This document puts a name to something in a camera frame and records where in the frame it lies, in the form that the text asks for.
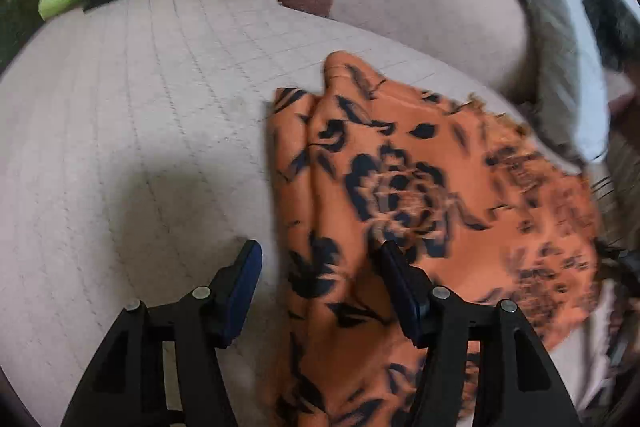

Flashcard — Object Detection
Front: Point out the pink quilted bed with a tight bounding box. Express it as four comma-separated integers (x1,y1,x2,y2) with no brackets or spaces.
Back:
0,0,640,427

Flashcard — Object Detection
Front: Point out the pink and brown bolster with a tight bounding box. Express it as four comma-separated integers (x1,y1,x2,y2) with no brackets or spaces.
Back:
274,0,538,100

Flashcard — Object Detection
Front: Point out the grey pillow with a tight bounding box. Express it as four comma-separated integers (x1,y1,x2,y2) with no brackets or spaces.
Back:
457,0,608,165

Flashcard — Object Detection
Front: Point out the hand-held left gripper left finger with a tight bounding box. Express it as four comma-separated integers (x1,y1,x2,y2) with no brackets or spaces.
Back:
60,239,263,427

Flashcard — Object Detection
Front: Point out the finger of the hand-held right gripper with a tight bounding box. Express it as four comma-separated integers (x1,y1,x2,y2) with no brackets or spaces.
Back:
595,241,640,273

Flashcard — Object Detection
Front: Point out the black furry garment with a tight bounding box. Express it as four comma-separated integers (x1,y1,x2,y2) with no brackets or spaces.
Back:
582,0,640,72

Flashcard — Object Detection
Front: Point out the orange floral shirt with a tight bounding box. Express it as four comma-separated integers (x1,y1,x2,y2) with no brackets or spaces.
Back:
260,51,603,427

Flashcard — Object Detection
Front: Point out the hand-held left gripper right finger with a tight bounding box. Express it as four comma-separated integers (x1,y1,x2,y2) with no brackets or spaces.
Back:
375,242,583,427

